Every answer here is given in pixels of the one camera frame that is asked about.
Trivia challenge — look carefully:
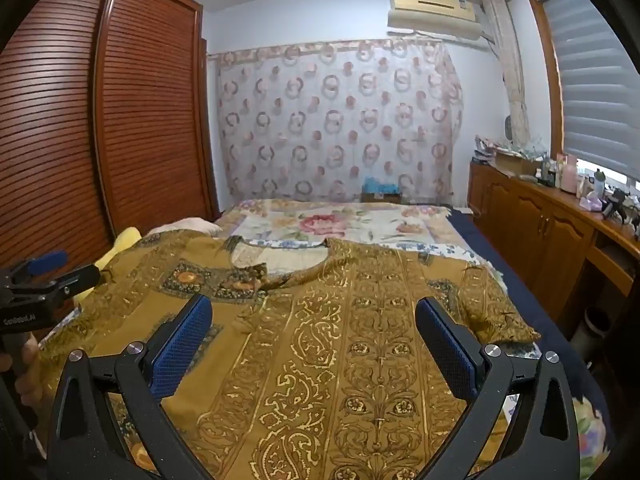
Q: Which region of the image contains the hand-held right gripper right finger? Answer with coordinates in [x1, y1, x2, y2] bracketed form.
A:
[415, 297, 581, 480]

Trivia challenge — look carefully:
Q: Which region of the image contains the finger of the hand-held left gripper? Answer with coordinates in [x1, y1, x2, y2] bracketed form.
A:
[0, 251, 68, 288]
[15, 265, 101, 306]

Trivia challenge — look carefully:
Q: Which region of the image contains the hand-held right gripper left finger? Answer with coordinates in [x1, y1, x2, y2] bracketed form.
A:
[47, 294, 213, 480]

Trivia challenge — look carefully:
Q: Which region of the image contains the mustard patterned shirt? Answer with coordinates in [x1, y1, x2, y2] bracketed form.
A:
[37, 230, 541, 480]

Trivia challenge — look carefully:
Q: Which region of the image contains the person's left hand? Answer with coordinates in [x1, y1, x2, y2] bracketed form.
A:
[14, 334, 42, 427]

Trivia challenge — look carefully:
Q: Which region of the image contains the yellow plush cushion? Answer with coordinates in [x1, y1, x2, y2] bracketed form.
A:
[75, 227, 143, 306]

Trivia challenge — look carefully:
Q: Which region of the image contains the pale pink pillow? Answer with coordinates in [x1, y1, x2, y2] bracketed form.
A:
[147, 216, 221, 238]

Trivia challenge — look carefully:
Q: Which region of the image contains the grey trash bin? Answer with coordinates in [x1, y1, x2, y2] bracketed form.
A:
[570, 305, 613, 361]

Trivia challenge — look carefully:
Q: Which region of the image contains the brown wooden cabinet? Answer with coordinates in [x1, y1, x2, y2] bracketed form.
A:
[467, 160, 640, 361]

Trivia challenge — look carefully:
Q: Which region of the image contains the brown slatted wooden wardrobe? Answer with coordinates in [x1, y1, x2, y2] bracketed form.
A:
[0, 0, 221, 271]

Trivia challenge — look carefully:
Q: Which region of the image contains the blue bundle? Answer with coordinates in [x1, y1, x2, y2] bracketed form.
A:
[362, 176, 401, 196]

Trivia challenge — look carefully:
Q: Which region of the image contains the cardboard box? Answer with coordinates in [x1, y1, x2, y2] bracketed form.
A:
[495, 152, 543, 176]

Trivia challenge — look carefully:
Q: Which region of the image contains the pink bottle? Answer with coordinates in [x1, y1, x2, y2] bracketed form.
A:
[560, 155, 580, 193]

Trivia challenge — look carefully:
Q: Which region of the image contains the small black tripod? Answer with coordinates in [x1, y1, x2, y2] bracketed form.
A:
[602, 187, 632, 221]

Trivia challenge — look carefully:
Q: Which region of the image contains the sheer circle print curtain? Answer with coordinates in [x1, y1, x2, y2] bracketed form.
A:
[207, 40, 463, 206]

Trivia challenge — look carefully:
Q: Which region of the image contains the tied beige curtain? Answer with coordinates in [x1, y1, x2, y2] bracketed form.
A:
[482, 0, 531, 146]

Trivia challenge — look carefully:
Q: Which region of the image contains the grey window blind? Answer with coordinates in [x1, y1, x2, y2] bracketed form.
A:
[537, 0, 640, 181]

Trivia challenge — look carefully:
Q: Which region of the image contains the cream wall air conditioner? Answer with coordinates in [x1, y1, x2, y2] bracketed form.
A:
[387, 0, 493, 51]

